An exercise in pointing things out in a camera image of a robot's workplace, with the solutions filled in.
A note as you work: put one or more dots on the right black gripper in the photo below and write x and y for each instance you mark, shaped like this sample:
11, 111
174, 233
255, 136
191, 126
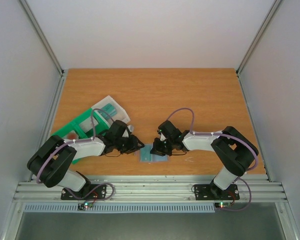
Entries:
160, 146

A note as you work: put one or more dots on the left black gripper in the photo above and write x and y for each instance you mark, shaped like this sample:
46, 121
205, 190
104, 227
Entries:
134, 146

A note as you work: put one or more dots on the blue card holder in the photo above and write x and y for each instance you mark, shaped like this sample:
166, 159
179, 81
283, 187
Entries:
158, 158

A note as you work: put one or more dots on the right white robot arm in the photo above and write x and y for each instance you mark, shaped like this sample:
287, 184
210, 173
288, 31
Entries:
236, 153

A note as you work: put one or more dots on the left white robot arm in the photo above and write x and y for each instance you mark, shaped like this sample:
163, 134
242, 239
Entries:
51, 163

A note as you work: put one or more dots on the teal card stack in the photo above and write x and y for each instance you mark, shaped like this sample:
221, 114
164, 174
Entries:
108, 111

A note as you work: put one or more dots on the grey card in tray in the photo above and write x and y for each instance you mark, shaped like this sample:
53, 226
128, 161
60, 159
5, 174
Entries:
87, 125

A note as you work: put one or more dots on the red patterned card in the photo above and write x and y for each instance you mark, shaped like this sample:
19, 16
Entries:
72, 136

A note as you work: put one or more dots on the clear plastic bin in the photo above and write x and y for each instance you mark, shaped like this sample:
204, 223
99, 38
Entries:
121, 115

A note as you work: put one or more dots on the green plastic tray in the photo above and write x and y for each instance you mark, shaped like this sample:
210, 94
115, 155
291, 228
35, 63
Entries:
73, 126

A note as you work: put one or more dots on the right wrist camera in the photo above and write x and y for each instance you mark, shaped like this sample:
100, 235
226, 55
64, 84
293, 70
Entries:
162, 137

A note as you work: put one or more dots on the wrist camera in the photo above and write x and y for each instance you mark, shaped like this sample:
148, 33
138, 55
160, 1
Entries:
162, 137
130, 130

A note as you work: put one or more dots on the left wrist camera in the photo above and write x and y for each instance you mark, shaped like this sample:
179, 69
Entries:
130, 130

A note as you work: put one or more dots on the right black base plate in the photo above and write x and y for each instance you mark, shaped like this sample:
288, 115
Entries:
207, 192

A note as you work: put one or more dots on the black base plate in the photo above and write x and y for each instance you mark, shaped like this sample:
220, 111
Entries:
88, 192
207, 192

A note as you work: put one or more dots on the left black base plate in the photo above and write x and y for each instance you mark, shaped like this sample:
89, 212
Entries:
88, 192

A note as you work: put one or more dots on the grey slotted cable duct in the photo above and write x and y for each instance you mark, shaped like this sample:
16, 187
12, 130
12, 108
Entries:
119, 208

